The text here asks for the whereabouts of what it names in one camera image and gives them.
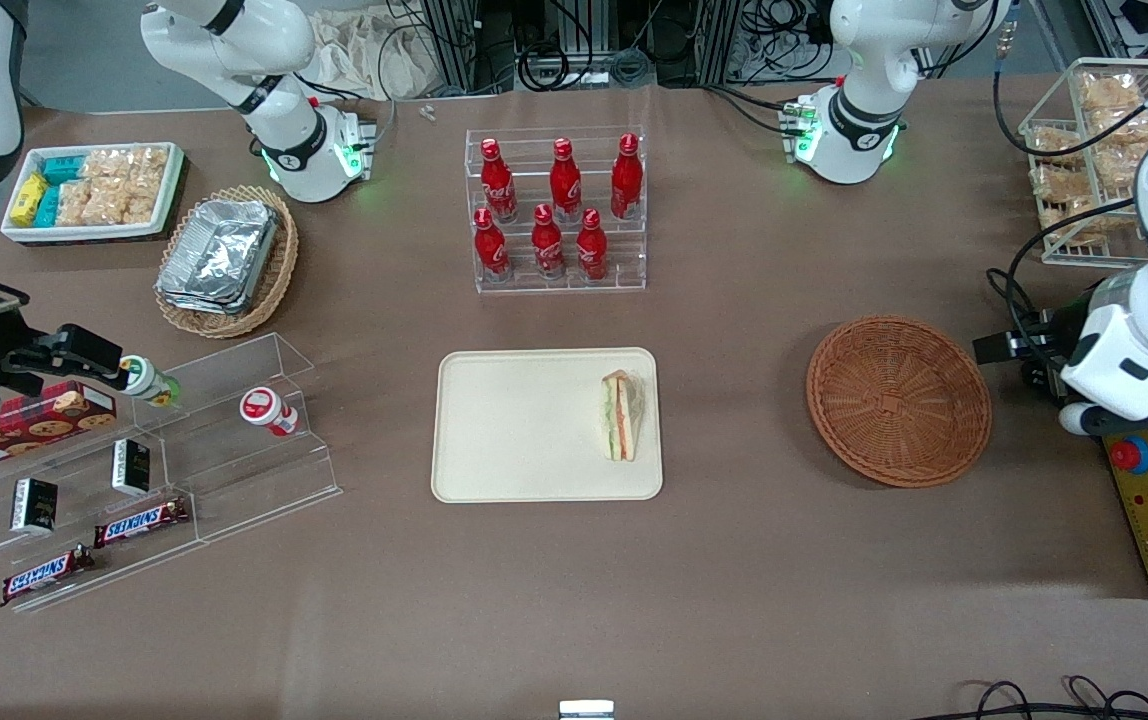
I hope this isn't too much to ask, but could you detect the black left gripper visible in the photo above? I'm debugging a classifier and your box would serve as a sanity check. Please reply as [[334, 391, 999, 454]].
[[973, 300, 1087, 367]]

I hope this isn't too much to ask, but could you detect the triangular sandwich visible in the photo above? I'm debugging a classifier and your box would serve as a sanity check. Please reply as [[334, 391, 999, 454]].
[[599, 370, 648, 463]]

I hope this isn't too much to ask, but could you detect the brown round wicker basket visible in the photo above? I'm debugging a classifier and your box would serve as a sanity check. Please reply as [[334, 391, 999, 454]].
[[806, 315, 993, 489]]

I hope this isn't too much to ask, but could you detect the white rectangular snack tray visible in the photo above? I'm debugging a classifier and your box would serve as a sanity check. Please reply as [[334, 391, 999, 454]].
[[0, 142, 185, 244]]

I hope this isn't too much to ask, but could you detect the light oval wicker basket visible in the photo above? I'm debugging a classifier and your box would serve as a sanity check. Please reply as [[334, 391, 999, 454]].
[[154, 185, 299, 339]]

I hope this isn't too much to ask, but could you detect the cream plastic tray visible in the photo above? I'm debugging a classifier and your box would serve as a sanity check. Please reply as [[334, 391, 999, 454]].
[[431, 347, 665, 503]]

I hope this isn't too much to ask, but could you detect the black table appliance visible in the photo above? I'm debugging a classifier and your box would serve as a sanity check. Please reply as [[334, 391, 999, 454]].
[[1022, 362, 1075, 406]]

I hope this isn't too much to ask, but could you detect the small green labelled bottle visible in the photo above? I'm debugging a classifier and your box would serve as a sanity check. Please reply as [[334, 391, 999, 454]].
[[119, 355, 181, 408]]

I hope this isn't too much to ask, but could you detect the red plaid cookie box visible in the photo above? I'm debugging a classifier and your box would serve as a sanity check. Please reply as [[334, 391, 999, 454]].
[[0, 380, 118, 476]]

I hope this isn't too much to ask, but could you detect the small black box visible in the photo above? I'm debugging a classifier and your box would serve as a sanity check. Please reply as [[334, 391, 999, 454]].
[[11, 478, 59, 535], [112, 438, 151, 497]]

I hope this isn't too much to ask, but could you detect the bagged fried snack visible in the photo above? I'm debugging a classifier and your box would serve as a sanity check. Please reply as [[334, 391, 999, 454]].
[[1077, 72, 1143, 111], [1089, 105, 1148, 143], [1032, 163, 1100, 204], [1039, 197, 1105, 246], [1094, 142, 1141, 189], [1029, 127, 1085, 168]]

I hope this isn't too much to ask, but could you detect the clear bag of crackers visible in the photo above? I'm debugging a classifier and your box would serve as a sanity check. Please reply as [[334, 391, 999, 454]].
[[56, 180, 93, 227], [82, 150, 133, 183], [129, 148, 171, 197], [84, 180, 131, 226]]

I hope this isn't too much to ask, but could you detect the aluminium foil container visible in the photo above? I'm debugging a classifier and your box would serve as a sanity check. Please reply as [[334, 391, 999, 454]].
[[156, 198, 281, 316]]

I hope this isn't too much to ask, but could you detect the yellow snack packet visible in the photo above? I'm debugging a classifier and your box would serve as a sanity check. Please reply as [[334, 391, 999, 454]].
[[10, 172, 50, 227]]

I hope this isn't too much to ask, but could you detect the Snickers chocolate bar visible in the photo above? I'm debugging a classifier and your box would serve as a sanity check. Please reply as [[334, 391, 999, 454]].
[[94, 497, 190, 549], [1, 545, 95, 607]]

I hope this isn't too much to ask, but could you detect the small red labelled bottle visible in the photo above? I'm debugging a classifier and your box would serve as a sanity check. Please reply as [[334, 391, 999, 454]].
[[239, 387, 300, 438]]

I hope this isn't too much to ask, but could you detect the clear acrylic step shelf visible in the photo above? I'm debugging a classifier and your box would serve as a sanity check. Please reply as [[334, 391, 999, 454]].
[[149, 332, 343, 546], [0, 400, 205, 614]]

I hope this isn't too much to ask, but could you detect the clear acrylic bottle rack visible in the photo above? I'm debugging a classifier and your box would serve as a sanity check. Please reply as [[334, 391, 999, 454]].
[[464, 127, 648, 294]]

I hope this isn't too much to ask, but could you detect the beige cloth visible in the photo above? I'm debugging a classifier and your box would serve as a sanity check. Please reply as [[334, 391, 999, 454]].
[[309, 10, 445, 101]]

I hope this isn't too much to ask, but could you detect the red cola bottle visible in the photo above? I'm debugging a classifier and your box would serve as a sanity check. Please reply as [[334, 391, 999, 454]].
[[575, 208, 609, 281], [531, 204, 567, 280], [549, 138, 583, 223], [473, 208, 510, 281], [610, 133, 644, 221], [480, 138, 519, 223]]

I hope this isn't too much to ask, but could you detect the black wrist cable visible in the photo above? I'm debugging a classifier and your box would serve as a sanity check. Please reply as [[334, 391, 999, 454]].
[[1006, 198, 1135, 336]]

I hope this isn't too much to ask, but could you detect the black appliance cable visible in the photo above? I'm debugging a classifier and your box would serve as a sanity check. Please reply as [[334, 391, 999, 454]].
[[984, 268, 1047, 391]]

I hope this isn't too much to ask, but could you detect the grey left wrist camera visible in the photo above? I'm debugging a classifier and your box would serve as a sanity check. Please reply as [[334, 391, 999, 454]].
[[1058, 399, 1101, 438]]

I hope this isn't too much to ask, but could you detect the white wire rack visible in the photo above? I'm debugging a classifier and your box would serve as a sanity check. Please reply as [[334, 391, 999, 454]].
[[1019, 57, 1148, 268]]

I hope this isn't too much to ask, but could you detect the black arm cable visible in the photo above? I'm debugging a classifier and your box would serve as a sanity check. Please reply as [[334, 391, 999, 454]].
[[992, 0, 1148, 158]]

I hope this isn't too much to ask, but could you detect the black base cable bundle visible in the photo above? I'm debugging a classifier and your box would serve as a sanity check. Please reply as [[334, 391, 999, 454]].
[[699, 82, 805, 136]]

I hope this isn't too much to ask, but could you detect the black looped floor cable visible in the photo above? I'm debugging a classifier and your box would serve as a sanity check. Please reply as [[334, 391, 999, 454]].
[[934, 676, 1148, 720]]

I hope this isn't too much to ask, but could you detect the coiled grey cable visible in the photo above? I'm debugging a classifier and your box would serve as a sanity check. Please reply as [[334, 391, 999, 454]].
[[609, 48, 652, 87]]

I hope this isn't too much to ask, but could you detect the coiled black cable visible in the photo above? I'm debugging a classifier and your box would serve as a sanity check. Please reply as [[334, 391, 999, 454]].
[[519, 42, 572, 93]]

